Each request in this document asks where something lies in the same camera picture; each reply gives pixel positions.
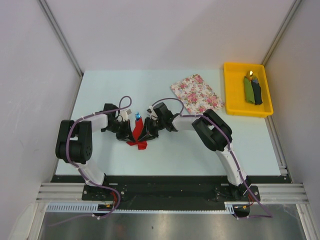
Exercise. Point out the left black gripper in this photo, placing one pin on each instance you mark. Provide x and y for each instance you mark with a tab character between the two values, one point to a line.
126	135

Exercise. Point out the right aluminium frame post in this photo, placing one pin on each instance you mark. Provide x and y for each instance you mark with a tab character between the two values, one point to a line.
282	30

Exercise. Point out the yellow plastic tray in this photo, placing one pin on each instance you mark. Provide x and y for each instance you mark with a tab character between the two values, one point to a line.
234	85

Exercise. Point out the aluminium frame post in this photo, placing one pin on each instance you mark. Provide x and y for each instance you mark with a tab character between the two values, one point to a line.
49	15
282	30

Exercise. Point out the right aluminium frame rail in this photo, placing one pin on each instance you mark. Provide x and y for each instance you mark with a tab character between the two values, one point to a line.
282	193

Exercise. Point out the red paper napkin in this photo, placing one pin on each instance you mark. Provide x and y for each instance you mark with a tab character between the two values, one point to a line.
141	145

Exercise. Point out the left aluminium frame post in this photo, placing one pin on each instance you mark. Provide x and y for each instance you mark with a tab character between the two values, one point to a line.
49	15

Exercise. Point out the black rolled napkin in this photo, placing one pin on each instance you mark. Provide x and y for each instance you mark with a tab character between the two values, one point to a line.
257	92

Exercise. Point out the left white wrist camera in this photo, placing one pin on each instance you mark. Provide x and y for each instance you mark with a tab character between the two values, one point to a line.
123	115

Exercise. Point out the silver fork in black napkin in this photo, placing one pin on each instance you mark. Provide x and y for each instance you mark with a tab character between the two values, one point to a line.
255	80

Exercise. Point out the white cable duct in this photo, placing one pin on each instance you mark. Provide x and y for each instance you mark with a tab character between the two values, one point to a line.
96	208

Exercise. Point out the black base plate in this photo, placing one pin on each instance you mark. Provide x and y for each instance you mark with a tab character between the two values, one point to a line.
174	193

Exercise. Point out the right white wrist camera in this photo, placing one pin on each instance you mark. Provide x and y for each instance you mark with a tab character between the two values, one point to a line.
151	113

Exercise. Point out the floral cloth mat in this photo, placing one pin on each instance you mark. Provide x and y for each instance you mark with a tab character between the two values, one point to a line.
197	95

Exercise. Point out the gold spoon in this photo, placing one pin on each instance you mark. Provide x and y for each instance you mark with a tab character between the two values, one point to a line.
250	75

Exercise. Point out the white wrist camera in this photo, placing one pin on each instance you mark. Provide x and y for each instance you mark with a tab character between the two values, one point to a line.
123	115
151	113

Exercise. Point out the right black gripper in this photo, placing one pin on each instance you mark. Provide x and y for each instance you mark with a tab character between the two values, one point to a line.
148	129

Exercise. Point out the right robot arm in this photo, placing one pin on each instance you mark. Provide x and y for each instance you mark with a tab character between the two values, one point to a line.
214	133

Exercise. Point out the green rolled napkin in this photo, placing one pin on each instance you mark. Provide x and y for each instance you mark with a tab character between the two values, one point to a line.
248	91

